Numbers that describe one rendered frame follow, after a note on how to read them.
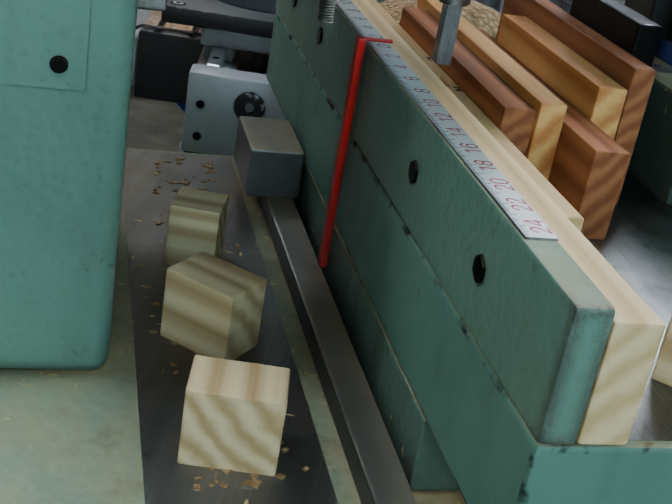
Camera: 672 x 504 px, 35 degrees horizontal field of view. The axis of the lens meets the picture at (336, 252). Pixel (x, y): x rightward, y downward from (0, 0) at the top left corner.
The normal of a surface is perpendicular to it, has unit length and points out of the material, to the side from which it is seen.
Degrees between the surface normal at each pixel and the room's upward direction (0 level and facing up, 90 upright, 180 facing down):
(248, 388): 0
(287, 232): 0
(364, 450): 0
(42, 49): 90
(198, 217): 90
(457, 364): 90
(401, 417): 90
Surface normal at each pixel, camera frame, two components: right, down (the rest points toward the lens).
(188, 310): -0.52, 0.29
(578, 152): -0.97, -0.05
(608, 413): 0.20, 0.44
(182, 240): -0.08, 0.41
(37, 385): 0.16, -0.89
